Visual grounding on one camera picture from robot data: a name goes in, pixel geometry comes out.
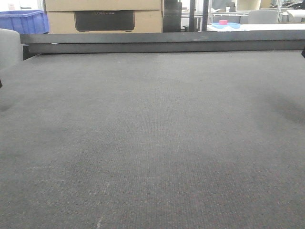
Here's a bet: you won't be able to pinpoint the dark conveyor belt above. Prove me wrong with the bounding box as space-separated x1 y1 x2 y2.
0 51 305 229

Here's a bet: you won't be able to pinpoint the lower cardboard box black print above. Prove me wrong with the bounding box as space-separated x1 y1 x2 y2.
47 10 163 34

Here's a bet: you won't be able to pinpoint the upper cardboard box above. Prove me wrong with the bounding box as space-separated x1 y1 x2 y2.
45 0 163 11

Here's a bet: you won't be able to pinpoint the black stacked cases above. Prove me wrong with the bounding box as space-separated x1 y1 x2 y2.
163 0 182 32

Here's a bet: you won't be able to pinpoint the blue tray on table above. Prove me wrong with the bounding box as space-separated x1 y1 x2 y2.
211 22 241 29

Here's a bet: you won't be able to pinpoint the pink tape roll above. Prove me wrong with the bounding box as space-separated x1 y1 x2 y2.
219 20 228 25

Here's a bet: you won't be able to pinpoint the white background table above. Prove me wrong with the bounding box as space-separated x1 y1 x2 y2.
207 23 305 31

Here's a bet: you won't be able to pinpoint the blue plastic crate background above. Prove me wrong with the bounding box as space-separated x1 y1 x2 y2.
0 10 49 34

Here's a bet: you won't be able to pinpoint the grey chair back left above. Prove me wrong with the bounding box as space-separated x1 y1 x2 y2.
0 29 23 70

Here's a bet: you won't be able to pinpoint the black vertical post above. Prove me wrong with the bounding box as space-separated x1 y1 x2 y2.
189 0 196 32

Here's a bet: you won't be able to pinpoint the black conveyor side rail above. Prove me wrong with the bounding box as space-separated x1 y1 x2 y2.
20 30 305 54

